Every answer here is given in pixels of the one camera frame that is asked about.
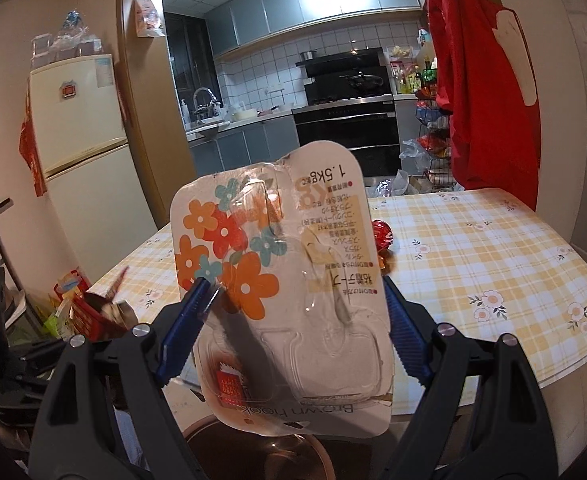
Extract flowered hook blister package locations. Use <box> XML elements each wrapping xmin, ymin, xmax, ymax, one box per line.
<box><xmin>170</xmin><ymin>141</ymin><xmax>394</xmax><ymax>439</ymax></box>

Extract crushed red soda can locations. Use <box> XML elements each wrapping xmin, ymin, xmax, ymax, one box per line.
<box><xmin>371</xmin><ymin>219</ymin><xmax>393</xmax><ymax>252</ymax></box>

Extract orange snack wrapper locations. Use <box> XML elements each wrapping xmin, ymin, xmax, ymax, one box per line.
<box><xmin>377</xmin><ymin>250</ymin><xmax>393</xmax><ymax>275</ymax></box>

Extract brown trash bin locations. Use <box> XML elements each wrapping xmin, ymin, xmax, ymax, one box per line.
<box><xmin>183</xmin><ymin>415</ymin><xmax>336</xmax><ymax>480</ymax></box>

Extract grey lower kitchen cabinets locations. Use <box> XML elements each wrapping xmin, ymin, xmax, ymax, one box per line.
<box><xmin>186</xmin><ymin>113</ymin><xmax>299</xmax><ymax>177</ymax></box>

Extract grey kitchen cabinets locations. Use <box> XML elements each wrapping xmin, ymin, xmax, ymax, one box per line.
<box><xmin>186</xmin><ymin>113</ymin><xmax>299</xmax><ymax>177</ymax></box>
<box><xmin>205</xmin><ymin>0</ymin><xmax>419</xmax><ymax>55</ymax></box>

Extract chrome kitchen faucet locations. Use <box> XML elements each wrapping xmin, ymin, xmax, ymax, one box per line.
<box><xmin>193</xmin><ymin>87</ymin><xmax>221</xmax><ymax>122</ymax></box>

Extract grey upper kitchen cabinets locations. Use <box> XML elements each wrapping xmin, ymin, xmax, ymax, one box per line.
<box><xmin>205</xmin><ymin>0</ymin><xmax>419</xmax><ymax>55</ymax></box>

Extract yellow plaid tablecloth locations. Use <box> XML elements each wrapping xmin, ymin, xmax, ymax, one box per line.
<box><xmin>86</xmin><ymin>186</ymin><xmax>587</xmax><ymax>417</ymax></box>

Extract cream white refrigerator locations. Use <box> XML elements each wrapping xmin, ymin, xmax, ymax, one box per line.
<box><xmin>29</xmin><ymin>54</ymin><xmax>157</xmax><ymax>282</ymax></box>

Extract red hanging decoration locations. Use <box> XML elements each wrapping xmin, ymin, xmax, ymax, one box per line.
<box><xmin>19</xmin><ymin>89</ymin><xmax>47</xmax><ymax>197</ymax></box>

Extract black oven range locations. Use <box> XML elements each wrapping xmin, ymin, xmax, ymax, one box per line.
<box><xmin>292</xmin><ymin>94</ymin><xmax>401</xmax><ymax>177</ymax></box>

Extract red apron hanging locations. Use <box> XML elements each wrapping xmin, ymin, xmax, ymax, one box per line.
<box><xmin>427</xmin><ymin>0</ymin><xmax>542</xmax><ymax>208</ymax></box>

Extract black range hood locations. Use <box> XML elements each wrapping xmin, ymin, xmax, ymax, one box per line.
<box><xmin>297</xmin><ymin>48</ymin><xmax>391</xmax><ymax>105</ymax></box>

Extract wire storage rack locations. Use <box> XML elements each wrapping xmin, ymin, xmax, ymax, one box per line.
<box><xmin>415</xmin><ymin>80</ymin><xmax>457</xmax><ymax>188</ymax></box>

